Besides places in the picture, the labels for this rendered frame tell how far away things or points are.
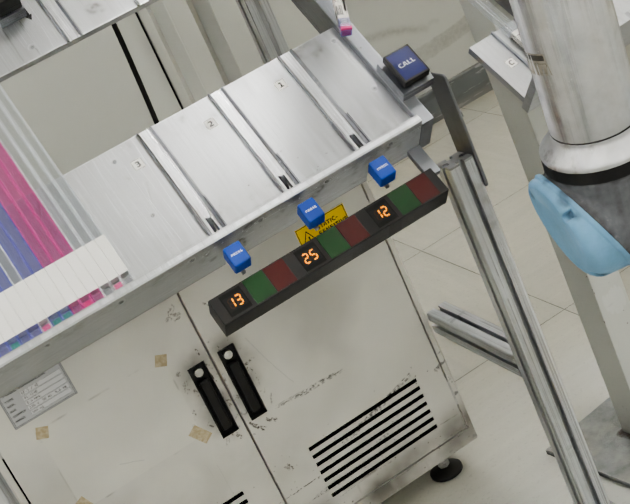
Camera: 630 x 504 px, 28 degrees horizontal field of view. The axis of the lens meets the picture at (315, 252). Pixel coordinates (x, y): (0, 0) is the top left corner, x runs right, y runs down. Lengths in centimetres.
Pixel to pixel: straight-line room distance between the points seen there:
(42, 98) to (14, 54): 173
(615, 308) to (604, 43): 94
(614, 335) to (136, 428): 76
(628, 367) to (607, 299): 13
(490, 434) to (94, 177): 99
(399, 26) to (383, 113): 219
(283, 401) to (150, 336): 25
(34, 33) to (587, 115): 87
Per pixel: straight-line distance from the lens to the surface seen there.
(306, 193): 158
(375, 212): 159
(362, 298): 201
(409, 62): 165
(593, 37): 112
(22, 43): 176
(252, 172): 161
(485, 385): 245
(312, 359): 200
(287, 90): 168
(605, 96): 115
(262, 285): 154
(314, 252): 156
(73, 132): 351
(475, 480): 221
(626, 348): 205
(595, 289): 198
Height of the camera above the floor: 123
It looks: 22 degrees down
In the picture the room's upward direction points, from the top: 25 degrees counter-clockwise
